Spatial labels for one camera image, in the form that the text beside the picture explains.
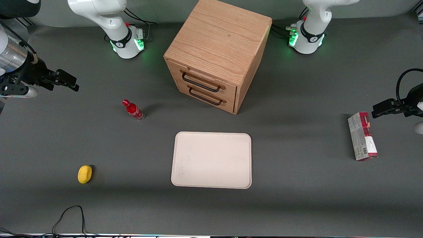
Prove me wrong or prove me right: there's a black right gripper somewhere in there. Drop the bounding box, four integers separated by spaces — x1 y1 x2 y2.
15 61 80 92

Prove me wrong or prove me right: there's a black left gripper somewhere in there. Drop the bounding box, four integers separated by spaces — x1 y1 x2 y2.
372 83 423 119

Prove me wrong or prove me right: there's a black metal drawer handle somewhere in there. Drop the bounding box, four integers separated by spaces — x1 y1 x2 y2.
181 72 221 93
188 87 223 106

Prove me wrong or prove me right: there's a wooden drawer with black handle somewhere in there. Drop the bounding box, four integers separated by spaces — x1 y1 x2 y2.
167 60 238 100
174 79 237 114

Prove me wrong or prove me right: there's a wooden drawer cabinet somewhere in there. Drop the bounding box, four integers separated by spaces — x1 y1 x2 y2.
163 0 273 115

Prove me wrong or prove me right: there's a grey and red carton box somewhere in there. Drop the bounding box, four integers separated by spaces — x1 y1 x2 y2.
347 112 379 162

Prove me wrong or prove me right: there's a red soda bottle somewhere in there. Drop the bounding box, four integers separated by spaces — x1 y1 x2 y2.
122 99 145 121

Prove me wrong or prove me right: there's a yellow lemon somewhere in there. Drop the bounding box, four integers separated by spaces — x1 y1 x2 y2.
78 165 93 184

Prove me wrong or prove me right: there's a cream plastic tray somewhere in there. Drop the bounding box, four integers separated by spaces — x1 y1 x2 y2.
171 132 252 189

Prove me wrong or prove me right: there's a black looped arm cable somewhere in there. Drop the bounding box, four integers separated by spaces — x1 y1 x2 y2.
396 68 423 106

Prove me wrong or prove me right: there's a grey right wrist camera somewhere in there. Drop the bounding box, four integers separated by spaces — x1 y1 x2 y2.
3 85 39 99

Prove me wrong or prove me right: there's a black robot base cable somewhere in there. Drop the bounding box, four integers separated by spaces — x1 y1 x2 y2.
271 23 292 37
124 8 158 42

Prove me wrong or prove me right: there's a thin black table-edge cable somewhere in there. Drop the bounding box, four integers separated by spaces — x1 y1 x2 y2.
52 205 88 237

